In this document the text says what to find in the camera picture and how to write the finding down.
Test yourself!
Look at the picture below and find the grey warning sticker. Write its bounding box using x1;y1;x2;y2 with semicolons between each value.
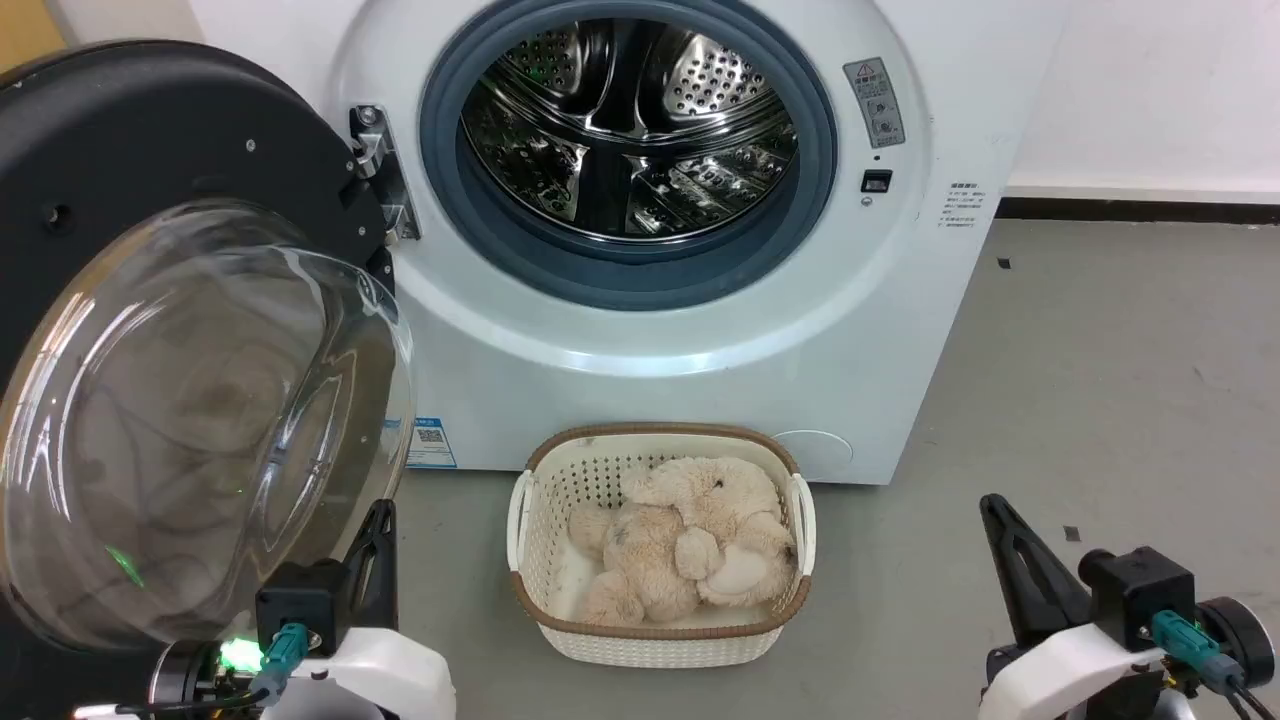
842;57;907;150

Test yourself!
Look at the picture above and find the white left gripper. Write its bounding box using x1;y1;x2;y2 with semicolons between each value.
262;498;457;720

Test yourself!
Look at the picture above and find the teal plug right gripper cable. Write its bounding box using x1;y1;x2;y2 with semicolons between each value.
1149;609;1263;720

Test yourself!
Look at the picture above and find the metal washer door hinge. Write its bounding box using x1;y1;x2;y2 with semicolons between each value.
347;103;422;242

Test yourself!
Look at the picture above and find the yellow wooden panel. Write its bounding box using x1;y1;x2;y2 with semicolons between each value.
0;0;67;73

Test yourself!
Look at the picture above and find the blue QR code sticker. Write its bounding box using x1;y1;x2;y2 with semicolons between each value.
404;416;459;470

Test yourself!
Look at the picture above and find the white front-load washing machine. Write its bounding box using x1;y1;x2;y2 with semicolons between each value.
190;0;1073;487

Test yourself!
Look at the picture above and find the black wall baseboard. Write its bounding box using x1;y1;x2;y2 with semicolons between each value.
996;197;1280;225

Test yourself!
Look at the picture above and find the white laundry basket brown rim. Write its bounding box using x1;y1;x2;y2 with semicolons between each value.
506;422;817;670

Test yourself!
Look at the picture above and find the small printed text label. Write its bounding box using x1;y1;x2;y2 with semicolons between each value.
937;180;988;232

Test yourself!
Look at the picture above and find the beige plush teddy bear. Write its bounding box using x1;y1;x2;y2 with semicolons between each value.
567;457;798;628

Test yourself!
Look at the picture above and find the stainless steel washer drum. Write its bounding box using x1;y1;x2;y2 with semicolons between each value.
459;17;801;244

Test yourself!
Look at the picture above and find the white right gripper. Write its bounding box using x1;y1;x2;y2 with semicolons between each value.
977;493;1169;720

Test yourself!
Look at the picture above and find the round white filter cover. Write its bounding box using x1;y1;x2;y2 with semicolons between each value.
770;430;855;484

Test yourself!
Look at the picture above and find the black washer door glass bowl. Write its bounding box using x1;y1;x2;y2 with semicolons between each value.
0;40;417;657

